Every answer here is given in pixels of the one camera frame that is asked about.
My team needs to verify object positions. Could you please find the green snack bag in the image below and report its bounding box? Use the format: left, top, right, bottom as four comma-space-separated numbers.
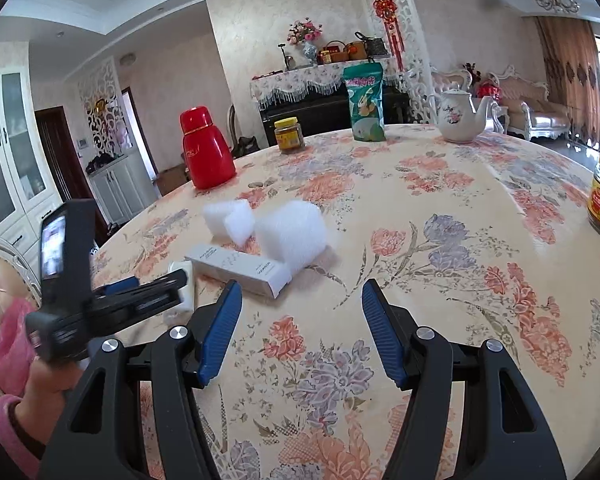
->
342, 62, 387, 143

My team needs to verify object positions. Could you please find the white floral teapot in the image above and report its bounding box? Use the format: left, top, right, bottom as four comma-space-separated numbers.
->
428, 89, 501, 143

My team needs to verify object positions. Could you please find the person's left hand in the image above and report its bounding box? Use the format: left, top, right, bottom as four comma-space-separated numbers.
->
15, 357, 83, 443

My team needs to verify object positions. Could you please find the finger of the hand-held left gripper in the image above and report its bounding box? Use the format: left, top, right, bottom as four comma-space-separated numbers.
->
101, 278, 141, 297
92, 269, 188, 336

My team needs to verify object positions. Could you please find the low white cabinet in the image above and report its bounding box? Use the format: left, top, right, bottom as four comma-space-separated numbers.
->
87, 152, 158, 226

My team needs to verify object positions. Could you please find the brown wicker basket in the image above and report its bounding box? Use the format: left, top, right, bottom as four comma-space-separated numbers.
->
317, 40, 348, 65

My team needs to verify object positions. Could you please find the white lattice screen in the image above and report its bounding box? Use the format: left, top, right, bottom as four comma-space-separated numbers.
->
355, 0, 438, 126
77, 57, 138, 161

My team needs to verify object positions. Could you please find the red thermos jug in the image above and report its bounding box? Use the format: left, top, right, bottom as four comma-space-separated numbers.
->
180, 106, 237, 191

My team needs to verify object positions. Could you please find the red item on sofa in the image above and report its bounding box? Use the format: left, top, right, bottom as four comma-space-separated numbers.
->
476, 72, 503, 101

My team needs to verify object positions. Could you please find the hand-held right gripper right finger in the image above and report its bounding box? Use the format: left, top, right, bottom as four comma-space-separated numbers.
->
361, 278, 566, 480

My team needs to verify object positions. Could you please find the black piano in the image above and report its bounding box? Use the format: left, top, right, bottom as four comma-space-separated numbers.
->
257, 87, 411, 148

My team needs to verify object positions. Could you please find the long white box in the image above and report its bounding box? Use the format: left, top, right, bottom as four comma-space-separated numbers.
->
184, 243, 294, 299

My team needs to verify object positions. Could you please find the pink bin liner bag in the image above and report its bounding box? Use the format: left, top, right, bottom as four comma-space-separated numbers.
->
0, 296, 43, 397

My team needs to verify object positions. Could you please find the lace piano cover cloth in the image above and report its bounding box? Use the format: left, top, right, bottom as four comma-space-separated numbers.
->
250, 57, 406, 111

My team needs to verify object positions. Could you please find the pink flower vase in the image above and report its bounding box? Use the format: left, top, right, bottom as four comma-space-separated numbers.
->
286, 19, 323, 66

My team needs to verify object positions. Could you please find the dark handbag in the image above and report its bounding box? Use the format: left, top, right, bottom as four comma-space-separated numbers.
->
355, 31, 390, 57

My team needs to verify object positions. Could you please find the small cardboard box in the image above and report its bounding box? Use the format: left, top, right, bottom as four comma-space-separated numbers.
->
166, 259, 196, 318

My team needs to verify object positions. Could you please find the tall white glass cabinet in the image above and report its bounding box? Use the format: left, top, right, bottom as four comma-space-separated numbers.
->
0, 67, 63, 261

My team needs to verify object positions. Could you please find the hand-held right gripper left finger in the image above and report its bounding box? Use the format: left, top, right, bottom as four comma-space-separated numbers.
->
40, 280, 243, 480

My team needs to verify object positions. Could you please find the large white foam block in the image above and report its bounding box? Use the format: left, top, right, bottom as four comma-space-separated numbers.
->
254, 199, 328, 267

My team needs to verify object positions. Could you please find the yellow lid sauce jar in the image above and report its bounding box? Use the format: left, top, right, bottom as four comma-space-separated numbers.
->
273, 116, 306, 154

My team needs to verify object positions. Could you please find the white ornate sofa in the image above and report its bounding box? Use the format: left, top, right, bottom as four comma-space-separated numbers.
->
432, 65, 571, 141

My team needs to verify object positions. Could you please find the small white foam block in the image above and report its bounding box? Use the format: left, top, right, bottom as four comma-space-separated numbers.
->
202, 199, 256, 250

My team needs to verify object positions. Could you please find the red knot wall decoration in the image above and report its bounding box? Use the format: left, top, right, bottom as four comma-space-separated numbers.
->
372, 0, 405, 73

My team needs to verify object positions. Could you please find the dark wooden door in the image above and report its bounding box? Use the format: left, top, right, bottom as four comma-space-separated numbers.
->
34, 106, 108, 248

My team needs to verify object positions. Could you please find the black bag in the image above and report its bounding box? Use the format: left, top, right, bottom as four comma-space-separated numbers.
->
232, 136, 261, 158

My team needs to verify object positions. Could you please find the brown patterned curtain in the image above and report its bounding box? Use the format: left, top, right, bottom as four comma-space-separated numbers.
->
535, 16, 600, 151

